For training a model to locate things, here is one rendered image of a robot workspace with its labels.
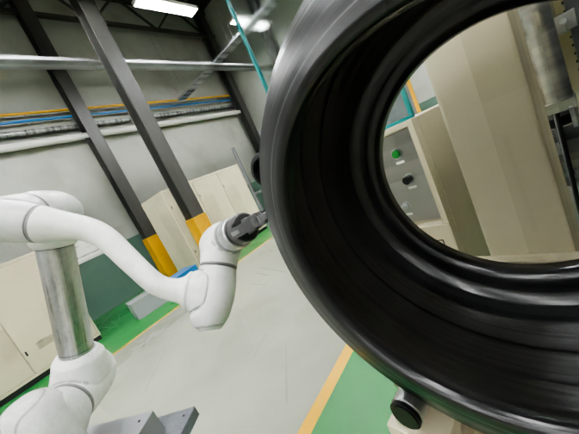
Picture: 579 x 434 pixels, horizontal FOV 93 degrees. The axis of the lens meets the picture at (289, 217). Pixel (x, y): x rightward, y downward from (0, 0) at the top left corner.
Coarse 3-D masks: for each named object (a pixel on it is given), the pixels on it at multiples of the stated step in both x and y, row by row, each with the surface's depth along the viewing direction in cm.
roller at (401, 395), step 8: (400, 392) 41; (392, 400) 42; (400, 400) 40; (408, 400) 40; (416, 400) 40; (392, 408) 41; (400, 408) 39; (408, 408) 39; (416, 408) 39; (424, 408) 39; (400, 416) 40; (408, 416) 39; (416, 416) 38; (424, 416) 39; (408, 424) 40; (416, 424) 38
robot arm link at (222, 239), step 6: (222, 222) 70; (216, 228) 72; (222, 228) 69; (216, 234) 71; (222, 234) 69; (216, 240) 72; (222, 240) 69; (228, 240) 69; (222, 246) 71; (228, 246) 70; (234, 246) 69; (240, 246) 70
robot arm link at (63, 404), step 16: (16, 400) 78; (32, 400) 76; (48, 400) 77; (64, 400) 81; (80, 400) 85; (16, 416) 72; (32, 416) 73; (48, 416) 75; (64, 416) 78; (80, 416) 83; (0, 432) 71; (16, 432) 71; (32, 432) 72; (48, 432) 74; (64, 432) 77; (80, 432) 81
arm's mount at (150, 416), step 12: (120, 420) 96; (132, 420) 94; (144, 420) 92; (156, 420) 94; (96, 432) 95; (108, 432) 93; (120, 432) 91; (132, 432) 89; (144, 432) 89; (156, 432) 93
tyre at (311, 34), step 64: (320, 0) 23; (384, 0) 20; (448, 0) 37; (512, 0) 34; (320, 64) 25; (384, 64) 46; (320, 128) 48; (384, 128) 53; (320, 192) 53; (384, 192) 56; (320, 256) 51; (384, 256) 58; (448, 256) 53; (384, 320) 48; (448, 320) 48; (512, 320) 46; (576, 320) 40; (448, 384) 33; (512, 384) 37; (576, 384) 33
